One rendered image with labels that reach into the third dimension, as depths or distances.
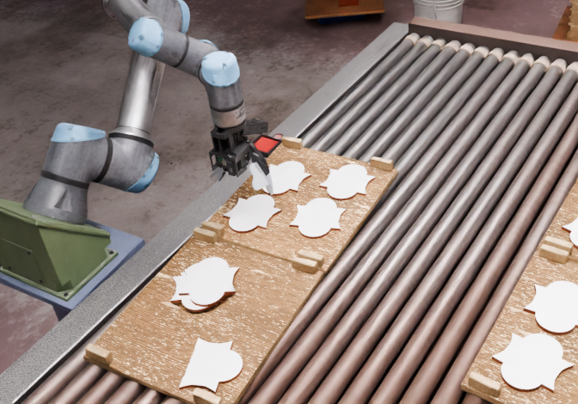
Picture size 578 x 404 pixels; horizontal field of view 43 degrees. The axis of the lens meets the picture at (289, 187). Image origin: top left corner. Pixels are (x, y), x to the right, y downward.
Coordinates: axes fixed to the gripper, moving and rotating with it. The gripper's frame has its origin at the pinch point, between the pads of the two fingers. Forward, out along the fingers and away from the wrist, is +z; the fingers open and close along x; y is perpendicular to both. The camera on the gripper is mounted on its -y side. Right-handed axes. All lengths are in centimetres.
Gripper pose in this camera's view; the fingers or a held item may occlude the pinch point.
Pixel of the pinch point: (247, 186)
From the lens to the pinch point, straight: 176.0
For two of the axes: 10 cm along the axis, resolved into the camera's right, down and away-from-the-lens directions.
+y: -4.9, 5.7, -6.6
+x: 8.6, 2.3, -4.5
